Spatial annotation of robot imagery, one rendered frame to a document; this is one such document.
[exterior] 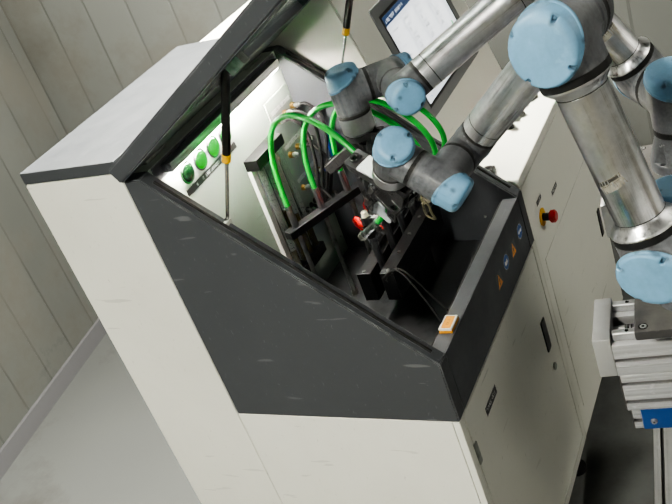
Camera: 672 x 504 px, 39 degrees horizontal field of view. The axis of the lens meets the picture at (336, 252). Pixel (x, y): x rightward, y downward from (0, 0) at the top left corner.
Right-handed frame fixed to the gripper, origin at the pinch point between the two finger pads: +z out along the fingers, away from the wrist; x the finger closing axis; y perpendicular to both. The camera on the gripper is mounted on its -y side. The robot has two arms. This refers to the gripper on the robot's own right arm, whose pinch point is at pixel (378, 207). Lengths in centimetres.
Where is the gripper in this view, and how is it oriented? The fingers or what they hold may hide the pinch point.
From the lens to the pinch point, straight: 222.3
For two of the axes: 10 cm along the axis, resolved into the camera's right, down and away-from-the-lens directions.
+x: 3.8, -5.7, 7.3
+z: 3.2, 8.2, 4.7
